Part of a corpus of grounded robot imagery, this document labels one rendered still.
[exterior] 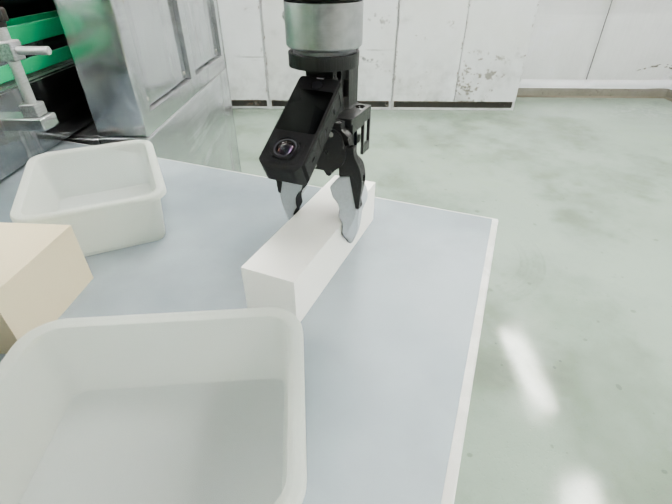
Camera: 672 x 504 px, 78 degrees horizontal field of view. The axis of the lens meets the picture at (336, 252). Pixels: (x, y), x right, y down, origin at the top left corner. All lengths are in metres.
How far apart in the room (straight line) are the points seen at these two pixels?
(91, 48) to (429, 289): 0.78
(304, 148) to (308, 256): 0.12
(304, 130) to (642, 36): 4.54
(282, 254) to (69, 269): 0.24
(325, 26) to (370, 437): 0.35
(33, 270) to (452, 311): 0.43
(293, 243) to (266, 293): 0.06
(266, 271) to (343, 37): 0.23
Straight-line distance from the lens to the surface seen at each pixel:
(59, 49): 1.14
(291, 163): 0.38
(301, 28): 0.43
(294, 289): 0.41
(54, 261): 0.53
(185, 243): 0.60
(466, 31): 3.76
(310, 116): 0.41
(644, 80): 4.97
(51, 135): 1.03
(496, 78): 3.90
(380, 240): 0.58
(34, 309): 0.51
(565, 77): 4.63
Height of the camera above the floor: 1.07
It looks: 35 degrees down
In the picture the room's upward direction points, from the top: straight up
